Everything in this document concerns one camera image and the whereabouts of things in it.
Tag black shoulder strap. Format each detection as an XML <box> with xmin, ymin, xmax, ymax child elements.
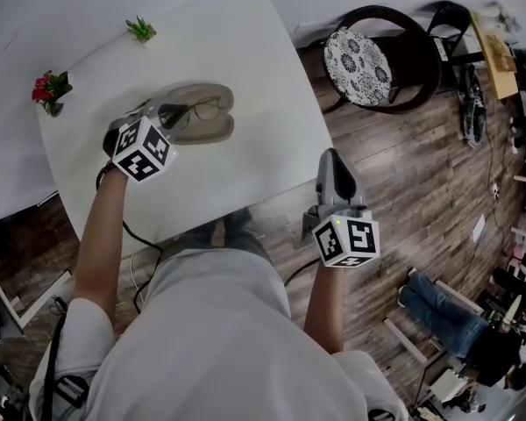
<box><xmin>41</xmin><ymin>313</ymin><xmax>89</xmax><ymax>411</ymax></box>

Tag patterned round seat cushion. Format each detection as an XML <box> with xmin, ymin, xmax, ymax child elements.
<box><xmin>323</xmin><ymin>30</ymin><xmax>392</xmax><ymax>107</ymax></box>

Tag round black armchair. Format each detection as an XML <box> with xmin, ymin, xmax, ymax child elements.
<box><xmin>322</xmin><ymin>5</ymin><xmax>443</xmax><ymax>116</ymax></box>

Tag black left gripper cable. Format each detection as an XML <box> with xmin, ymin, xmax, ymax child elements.
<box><xmin>95</xmin><ymin>164</ymin><xmax>164</xmax><ymax>315</ymax></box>

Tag wooden tray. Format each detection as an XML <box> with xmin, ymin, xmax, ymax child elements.
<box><xmin>486</xmin><ymin>32</ymin><xmax>516</xmax><ymax>72</ymax></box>

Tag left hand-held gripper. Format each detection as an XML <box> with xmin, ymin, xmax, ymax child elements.
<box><xmin>103</xmin><ymin>96</ymin><xmax>193</xmax><ymax>184</ymax></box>

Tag person's white shirt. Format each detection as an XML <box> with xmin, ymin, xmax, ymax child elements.
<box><xmin>28</xmin><ymin>247</ymin><xmax>409</xmax><ymax>421</ymax></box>

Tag person's left forearm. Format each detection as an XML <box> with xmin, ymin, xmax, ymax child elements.
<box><xmin>69</xmin><ymin>173</ymin><xmax>131</xmax><ymax>337</ymax></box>

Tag beige glasses case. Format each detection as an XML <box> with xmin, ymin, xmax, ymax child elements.
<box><xmin>155</xmin><ymin>83</ymin><xmax>237</xmax><ymax>145</ymax></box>

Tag red flower pot plant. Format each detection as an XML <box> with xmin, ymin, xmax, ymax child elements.
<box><xmin>31</xmin><ymin>70</ymin><xmax>75</xmax><ymax>118</ymax></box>

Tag black and white floor device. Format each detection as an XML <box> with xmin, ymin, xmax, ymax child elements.
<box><xmin>458</xmin><ymin>63</ymin><xmax>487</xmax><ymax>148</ymax></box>

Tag white square table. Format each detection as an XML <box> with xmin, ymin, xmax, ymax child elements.
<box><xmin>37</xmin><ymin>0</ymin><xmax>334</xmax><ymax>247</ymax></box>

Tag person's right forearm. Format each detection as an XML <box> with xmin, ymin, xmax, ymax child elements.
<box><xmin>303</xmin><ymin>265</ymin><xmax>346</xmax><ymax>354</ymax></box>

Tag black folding chair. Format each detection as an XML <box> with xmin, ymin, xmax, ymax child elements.
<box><xmin>424</xmin><ymin>0</ymin><xmax>473</xmax><ymax>61</ymax></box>

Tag pale flower vase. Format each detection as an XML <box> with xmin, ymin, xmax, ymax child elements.
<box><xmin>481</xmin><ymin>0</ymin><xmax>522</xmax><ymax>32</ymax></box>

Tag black-framed eyeglasses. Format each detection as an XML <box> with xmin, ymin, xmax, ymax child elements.
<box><xmin>186</xmin><ymin>96</ymin><xmax>224</xmax><ymax>122</ymax></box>

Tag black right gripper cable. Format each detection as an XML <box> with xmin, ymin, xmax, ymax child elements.
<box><xmin>282</xmin><ymin>259</ymin><xmax>321</xmax><ymax>287</ymax></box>

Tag white paper sheet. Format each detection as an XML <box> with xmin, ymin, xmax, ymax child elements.
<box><xmin>471</xmin><ymin>214</ymin><xmax>487</xmax><ymax>245</ymax></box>

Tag dark desk with white legs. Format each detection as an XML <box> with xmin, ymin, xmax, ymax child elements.
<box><xmin>0</xmin><ymin>230</ymin><xmax>71</xmax><ymax>341</ymax></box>

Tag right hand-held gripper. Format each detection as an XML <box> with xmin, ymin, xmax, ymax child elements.
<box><xmin>301</xmin><ymin>147</ymin><xmax>380</xmax><ymax>268</ymax></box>

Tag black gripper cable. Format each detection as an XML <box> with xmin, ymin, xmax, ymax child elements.
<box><xmin>95</xmin><ymin>164</ymin><xmax>164</xmax><ymax>315</ymax></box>
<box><xmin>282</xmin><ymin>259</ymin><xmax>321</xmax><ymax>287</ymax></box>

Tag small green potted plant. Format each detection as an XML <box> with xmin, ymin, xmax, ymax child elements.
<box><xmin>125</xmin><ymin>15</ymin><xmax>158</xmax><ymax>46</ymax></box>

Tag person's grey trousers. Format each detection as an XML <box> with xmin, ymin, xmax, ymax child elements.
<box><xmin>174</xmin><ymin>210</ymin><xmax>273</xmax><ymax>265</ymax></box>

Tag light wooden side table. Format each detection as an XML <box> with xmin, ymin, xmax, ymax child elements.
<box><xmin>469</xmin><ymin>10</ymin><xmax>519</xmax><ymax>100</ymax></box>

